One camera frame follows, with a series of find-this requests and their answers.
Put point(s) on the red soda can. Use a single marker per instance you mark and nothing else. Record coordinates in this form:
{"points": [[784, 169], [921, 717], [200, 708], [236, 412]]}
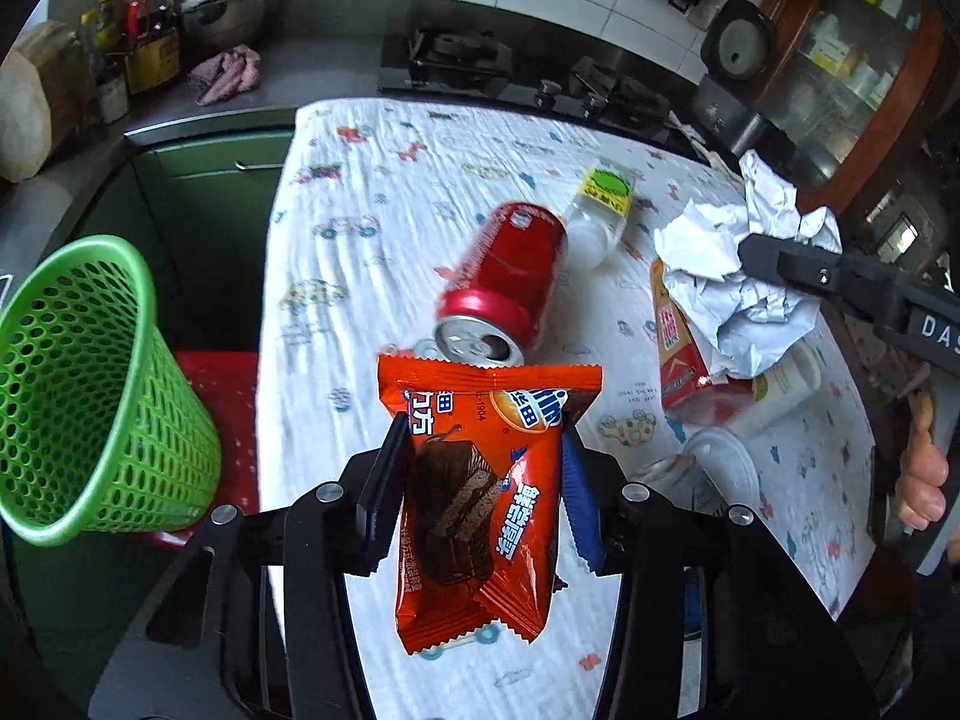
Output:
{"points": [[502, 270]]}

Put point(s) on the white paper cup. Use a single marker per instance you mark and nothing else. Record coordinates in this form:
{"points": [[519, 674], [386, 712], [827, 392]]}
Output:
{"points": [[784, 390]]}

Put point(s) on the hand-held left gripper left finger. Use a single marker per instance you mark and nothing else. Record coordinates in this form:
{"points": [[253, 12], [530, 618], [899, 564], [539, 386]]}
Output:
{"points": [[382, 499]]}

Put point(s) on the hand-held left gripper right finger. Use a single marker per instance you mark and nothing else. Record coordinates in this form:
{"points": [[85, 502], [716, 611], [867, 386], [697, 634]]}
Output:
{"points": [[581, 510]]}

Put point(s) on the clear bottle yellow-green label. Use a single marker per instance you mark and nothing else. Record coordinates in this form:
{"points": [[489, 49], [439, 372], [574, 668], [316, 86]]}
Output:
{"points": [[600, 202]]}

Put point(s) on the yellow-capped sauce bottle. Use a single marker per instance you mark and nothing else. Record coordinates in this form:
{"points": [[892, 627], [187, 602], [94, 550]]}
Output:
{"points": [[90, 45]]}

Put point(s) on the large cooking oil bottle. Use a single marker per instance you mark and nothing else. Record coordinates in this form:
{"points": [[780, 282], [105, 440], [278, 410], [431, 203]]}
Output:
{"points": [[154, 45]]}

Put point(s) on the pink rag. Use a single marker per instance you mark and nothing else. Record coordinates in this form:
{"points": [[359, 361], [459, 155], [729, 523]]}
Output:
{"points": [[225, 75]]}

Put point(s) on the green kitchen cabinet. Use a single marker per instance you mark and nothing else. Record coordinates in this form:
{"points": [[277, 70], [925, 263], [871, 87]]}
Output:
{"points": [[210, 187]]}

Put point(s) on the black gas stove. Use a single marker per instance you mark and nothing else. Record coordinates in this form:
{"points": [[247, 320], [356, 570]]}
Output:
{"points": [[450, 75]]}

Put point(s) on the wooden glass-door cabinet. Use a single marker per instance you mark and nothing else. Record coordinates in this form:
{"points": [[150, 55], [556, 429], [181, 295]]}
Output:
{"points": [[847, 52]]}

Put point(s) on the red plastic stool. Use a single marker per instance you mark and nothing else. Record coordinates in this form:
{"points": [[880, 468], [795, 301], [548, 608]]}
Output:
{"points": [[225, 420]]}

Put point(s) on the orange chocolate snack packet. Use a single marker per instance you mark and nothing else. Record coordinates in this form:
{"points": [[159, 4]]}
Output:
{"points": [[480, 465]]}

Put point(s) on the green plastic basket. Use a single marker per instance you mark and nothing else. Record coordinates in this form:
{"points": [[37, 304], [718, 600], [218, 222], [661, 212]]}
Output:
{"points": [[112, 360]]}

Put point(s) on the white paper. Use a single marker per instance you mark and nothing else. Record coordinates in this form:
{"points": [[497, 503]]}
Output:
{"points": [[720, 292]]}

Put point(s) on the small dark-lidded jar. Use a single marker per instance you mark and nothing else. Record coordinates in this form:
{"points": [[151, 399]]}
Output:
{"points": [[112, 97]]}

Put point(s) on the black rice cooker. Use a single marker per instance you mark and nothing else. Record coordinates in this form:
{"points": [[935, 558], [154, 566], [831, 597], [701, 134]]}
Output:
{"points": [[739, 45]]}

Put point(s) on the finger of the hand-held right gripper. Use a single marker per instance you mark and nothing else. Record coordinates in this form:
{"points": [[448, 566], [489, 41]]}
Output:
{"points": [[817, 274]]}

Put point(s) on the round wooden chopping block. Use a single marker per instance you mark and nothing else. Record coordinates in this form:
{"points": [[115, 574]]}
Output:
{"points": [[30, 112]]}

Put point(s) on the white printed table cloth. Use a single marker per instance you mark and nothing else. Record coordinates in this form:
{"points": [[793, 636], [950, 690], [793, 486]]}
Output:
{"points": [[360, 300]]}

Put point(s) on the person's right hand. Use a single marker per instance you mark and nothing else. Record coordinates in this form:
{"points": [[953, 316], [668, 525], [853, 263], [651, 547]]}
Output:
{"points": [[919, 465]]}

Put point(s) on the red printed cup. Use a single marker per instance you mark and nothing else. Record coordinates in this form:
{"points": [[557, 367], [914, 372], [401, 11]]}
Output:
{"points": [[720, 465]]}

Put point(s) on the steel pressure cooker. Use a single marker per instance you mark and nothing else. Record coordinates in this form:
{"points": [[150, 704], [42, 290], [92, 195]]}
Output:
{"points": [[225, 19]]}

